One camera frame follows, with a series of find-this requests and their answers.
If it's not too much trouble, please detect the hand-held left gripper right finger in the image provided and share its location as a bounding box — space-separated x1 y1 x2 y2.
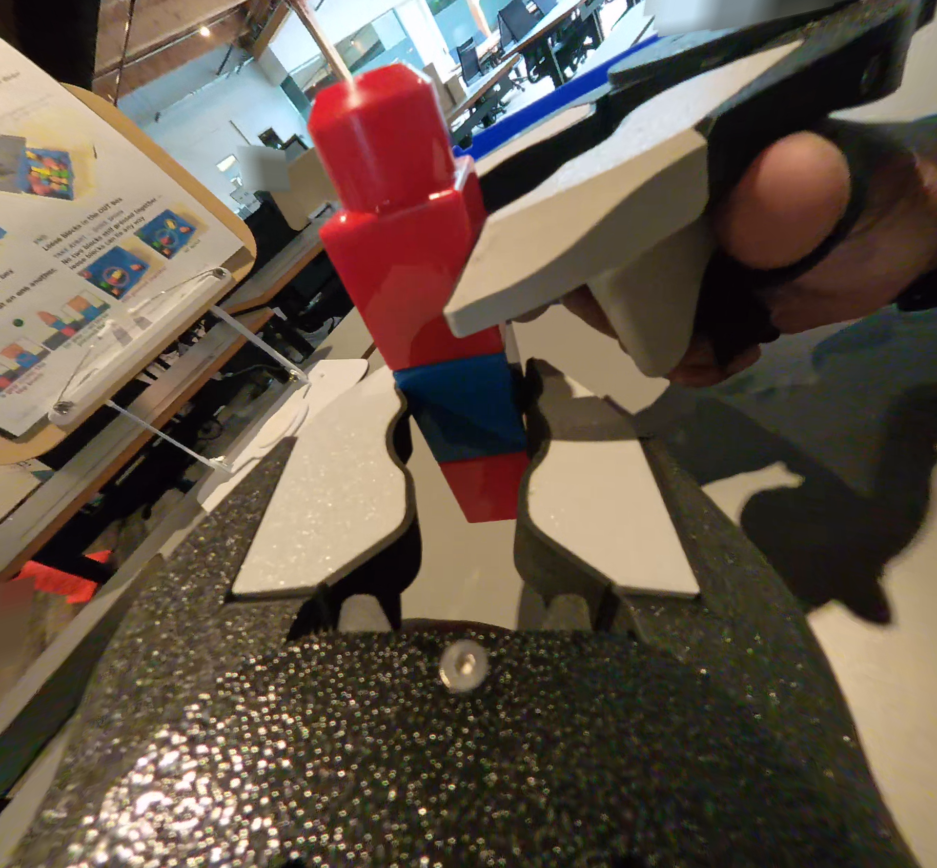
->
512 359 702 636

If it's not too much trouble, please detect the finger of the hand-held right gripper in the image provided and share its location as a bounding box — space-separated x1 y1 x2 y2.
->
441 133 720 380
474 41 800 221

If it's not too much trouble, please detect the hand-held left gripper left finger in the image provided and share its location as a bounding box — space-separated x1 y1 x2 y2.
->
229 367 424 631

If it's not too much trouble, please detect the red mega block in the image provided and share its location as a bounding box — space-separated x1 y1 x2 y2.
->
438 452 530 524
307 63 508 371

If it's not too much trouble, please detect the blue plastic bin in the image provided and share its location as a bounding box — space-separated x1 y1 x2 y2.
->
452 32 663 161

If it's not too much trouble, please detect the blue mega block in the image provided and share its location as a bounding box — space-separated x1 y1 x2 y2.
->
394 354 530 464

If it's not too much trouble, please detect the person's right forearm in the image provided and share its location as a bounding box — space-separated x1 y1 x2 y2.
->
896 252 937 313

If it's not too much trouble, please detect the person's right hand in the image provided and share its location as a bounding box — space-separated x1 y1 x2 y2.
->
666 130 937 387

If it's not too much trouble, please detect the white easel stand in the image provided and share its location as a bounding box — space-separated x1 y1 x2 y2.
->
47 266 372 477

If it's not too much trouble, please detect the stack of cardboard boxes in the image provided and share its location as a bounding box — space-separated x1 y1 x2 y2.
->
425 63 469 115

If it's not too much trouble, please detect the row of black office chairs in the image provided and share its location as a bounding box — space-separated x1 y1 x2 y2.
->
454 0 616 89

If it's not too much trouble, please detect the red object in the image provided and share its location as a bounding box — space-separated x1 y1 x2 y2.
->
13 548 117 607

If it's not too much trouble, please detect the beige display board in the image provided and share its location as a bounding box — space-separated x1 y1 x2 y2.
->
272 149 339 231

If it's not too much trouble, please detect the instruction sheet on stand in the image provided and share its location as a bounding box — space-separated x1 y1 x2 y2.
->
0 81 259 468

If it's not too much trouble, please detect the instruction poster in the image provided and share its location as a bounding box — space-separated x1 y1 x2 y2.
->
0 37 246 437

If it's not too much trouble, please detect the wooden support post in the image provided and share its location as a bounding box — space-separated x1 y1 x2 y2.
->
289 0 354 82

